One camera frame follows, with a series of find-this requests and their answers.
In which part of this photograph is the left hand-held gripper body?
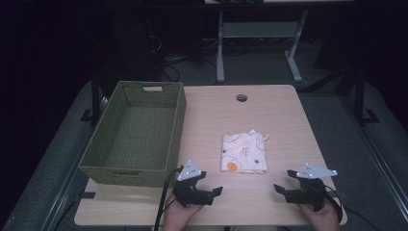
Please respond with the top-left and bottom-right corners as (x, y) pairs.
(172, 160), (215, 208)

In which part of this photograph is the folded white patterned cloth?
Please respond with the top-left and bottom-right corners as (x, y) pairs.
(219, 129), (269, 175)

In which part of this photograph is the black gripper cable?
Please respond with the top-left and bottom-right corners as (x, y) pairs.
(153, 166), (185, 231)
(323, 184), (383, 231)

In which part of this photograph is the white metal desk frame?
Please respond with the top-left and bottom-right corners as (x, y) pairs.
(216, 9), (310, 84)

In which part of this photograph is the person's right hand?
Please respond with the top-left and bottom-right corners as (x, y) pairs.
(297, 197), (342, 231)

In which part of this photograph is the person's left hand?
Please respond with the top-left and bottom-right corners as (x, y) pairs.
(162, 192), (204, 231)

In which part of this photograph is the black metal stand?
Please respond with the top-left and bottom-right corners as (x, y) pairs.
(80, 68), (109, 126)
(352, 65), (381, 127)

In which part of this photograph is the green woven basket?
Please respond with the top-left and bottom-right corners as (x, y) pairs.
(78, 80), (188, 189)

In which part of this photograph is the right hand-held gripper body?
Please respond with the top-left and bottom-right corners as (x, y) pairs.
(283, 163), (339, 213)

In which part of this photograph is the tangle of floor cables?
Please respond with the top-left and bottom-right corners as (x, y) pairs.
(146, 34), (219, 83)

